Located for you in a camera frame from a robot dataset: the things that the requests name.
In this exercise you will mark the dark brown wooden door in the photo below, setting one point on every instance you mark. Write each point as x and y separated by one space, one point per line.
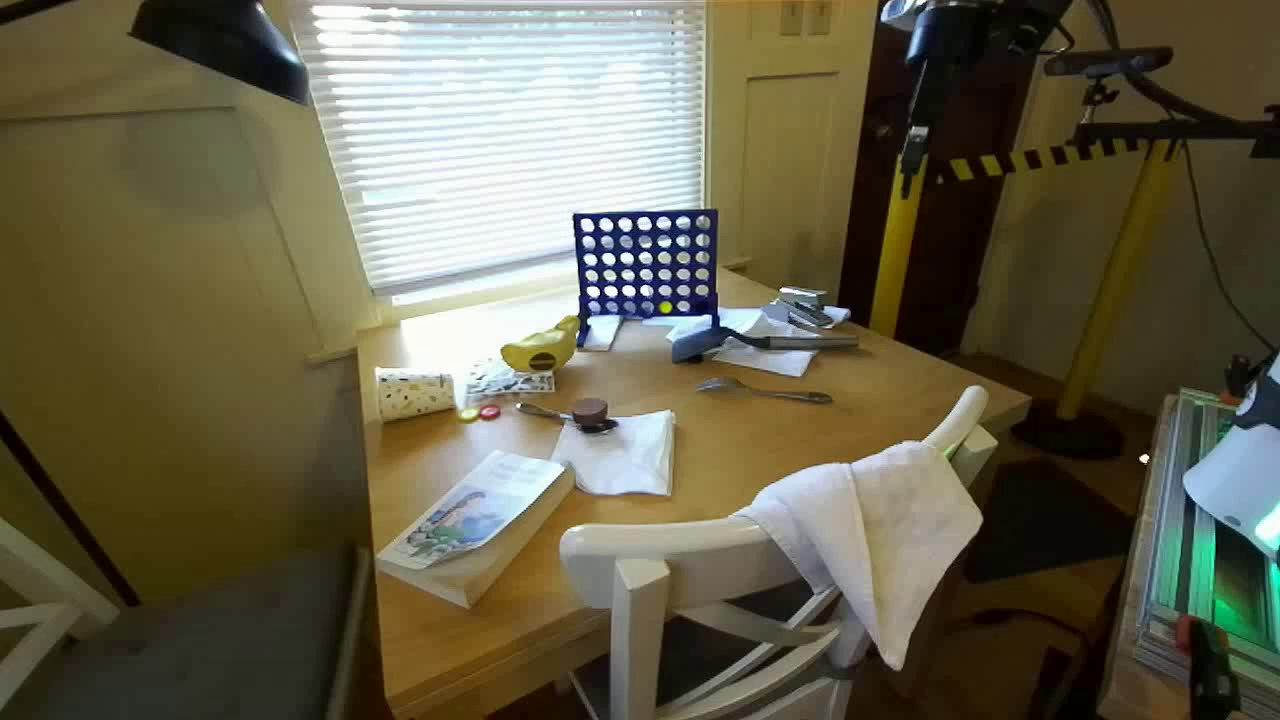
963 252

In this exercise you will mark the white napkin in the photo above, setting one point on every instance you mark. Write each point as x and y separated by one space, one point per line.
626 456

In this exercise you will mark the white slatted chair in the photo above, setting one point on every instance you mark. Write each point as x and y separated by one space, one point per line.
40 604

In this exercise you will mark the black floor mat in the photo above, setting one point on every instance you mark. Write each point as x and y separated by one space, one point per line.
1046 521

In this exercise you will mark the black stand crossbar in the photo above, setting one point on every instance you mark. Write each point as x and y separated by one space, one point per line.
1187 128

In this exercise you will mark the white wooden chair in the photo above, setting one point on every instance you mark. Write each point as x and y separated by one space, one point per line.
642 560

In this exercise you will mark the grey stapler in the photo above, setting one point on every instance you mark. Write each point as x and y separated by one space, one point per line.
803 306

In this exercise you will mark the small red object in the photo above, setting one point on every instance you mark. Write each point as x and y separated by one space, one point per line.
491 410

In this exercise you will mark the small dark pen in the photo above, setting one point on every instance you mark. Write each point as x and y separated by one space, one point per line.
540 414

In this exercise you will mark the white panel door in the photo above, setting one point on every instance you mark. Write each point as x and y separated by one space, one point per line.
790 174

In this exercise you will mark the black camera on stand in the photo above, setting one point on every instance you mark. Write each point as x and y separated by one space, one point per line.
1107 61

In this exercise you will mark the grey seat cushion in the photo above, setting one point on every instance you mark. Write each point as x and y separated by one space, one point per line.
202 647

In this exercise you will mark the blue Connect Four game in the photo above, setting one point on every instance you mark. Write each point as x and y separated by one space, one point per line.
647 262

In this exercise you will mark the yellow stand pole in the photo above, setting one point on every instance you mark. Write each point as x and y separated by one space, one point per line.
1112 283
899 252

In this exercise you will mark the red black clamp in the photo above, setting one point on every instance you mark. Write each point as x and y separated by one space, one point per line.
1208 664

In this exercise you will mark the blue headed brush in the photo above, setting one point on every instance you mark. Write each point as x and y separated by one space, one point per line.
696 347

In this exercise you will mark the white window blinds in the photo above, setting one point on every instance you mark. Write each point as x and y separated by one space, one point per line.
505 133

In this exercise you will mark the black round stand base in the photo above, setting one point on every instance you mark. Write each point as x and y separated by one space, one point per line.
1067 432

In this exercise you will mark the black desk lamp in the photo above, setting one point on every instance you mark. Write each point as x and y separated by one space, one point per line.
225 42

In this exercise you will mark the yellow black striped bar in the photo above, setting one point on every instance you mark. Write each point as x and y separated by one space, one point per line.
1024 163

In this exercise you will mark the grey stacked trays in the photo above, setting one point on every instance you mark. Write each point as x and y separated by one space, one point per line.
1172 587

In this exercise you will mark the white towel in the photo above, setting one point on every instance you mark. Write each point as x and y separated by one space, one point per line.
882 534

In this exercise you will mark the silver spatula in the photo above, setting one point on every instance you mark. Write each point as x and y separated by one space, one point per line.
764 395

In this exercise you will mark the yellow banana shaped pouch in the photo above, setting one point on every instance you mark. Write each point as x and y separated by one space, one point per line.
539 352

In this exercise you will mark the thick paperback book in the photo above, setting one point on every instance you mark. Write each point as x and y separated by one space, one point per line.
474 521

